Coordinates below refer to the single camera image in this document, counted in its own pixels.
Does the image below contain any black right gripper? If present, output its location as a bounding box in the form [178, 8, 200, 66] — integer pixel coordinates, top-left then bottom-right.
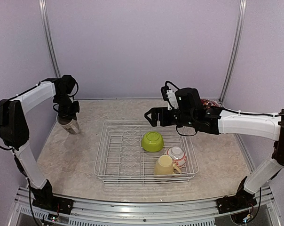
[144, 106, 195, 128]

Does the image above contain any left aluminium corner post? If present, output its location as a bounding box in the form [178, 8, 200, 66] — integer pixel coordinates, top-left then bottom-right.
[38, 0, 61, 78]

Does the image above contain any dark brown small dish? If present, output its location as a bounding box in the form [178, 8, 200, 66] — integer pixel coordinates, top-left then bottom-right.
[201, 99, 220, 109]

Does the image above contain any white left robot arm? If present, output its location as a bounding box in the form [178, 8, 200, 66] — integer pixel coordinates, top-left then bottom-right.
[0, 75, 80, 215]

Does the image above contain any tall white patterned mug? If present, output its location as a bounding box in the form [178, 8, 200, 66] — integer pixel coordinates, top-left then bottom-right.
[56, 116, 80, 135]

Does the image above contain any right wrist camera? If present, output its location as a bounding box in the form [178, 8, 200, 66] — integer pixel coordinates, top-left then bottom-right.
[161, 86, 178, 110]

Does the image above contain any lime green bowl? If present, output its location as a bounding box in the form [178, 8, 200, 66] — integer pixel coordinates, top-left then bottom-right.
[141, 131, 164, 152]

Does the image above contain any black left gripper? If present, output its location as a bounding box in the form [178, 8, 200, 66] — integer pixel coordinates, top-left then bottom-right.
[54, 92, 79, 121]

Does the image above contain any aluminium front rail frame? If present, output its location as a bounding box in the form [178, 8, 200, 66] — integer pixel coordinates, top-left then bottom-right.
[5, 187, 284, 226]

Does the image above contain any aluminium corner post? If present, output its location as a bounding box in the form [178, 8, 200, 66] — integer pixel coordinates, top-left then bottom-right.
[38, 0, 61, 78]
[219, 0, 247, 104]

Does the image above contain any white wire dish rack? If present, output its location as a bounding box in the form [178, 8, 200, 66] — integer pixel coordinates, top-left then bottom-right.
[94, 120, 199, 184]

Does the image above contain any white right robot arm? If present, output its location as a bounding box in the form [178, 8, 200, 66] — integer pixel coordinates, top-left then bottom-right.
[144, 85, 284, 214]

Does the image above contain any white red patterned bowl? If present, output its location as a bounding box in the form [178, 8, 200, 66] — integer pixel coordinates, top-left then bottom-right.
[164, 146, 187, 168]

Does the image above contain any right aluminium corner post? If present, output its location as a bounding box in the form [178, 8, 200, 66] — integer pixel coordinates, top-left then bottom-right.
[219, 0, 247, 104]

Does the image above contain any pale yellow mug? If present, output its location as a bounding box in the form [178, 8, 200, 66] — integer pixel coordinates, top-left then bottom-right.
[154, 155, 182, 176]

